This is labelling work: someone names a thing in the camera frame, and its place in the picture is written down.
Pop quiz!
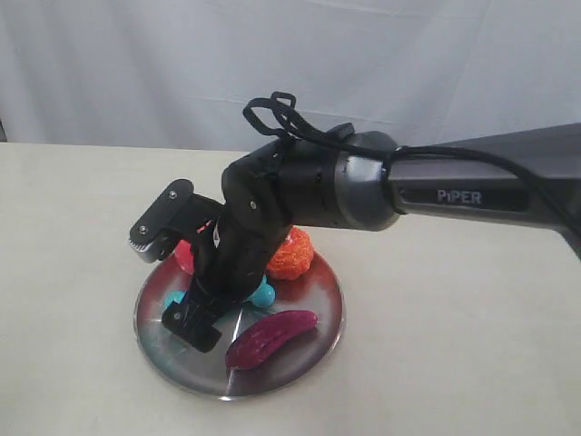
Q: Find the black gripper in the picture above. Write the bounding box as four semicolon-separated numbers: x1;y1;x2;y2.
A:
162;156;291;353

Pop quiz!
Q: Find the teal toy bone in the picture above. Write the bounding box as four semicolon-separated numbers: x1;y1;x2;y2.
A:
156;276;276;318

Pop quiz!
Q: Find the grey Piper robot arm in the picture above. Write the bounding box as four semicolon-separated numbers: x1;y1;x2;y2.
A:
162;124;580;352

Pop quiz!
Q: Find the round metal plate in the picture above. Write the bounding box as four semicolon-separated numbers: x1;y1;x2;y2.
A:
133;254;345;401

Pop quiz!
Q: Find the red apple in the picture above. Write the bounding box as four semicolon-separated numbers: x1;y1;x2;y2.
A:
173;240;194;276

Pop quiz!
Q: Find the purple toy eggplant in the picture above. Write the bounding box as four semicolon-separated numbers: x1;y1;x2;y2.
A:
225;310;319;371

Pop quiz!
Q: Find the orange toy pumpkin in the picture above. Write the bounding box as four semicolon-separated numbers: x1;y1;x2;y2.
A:
266;226;314;281

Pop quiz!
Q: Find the white backdrop cloth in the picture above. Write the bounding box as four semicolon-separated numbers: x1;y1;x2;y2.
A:
1;1;580;150

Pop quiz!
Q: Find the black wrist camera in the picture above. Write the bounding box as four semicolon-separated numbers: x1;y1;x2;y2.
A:
128;179;223;263

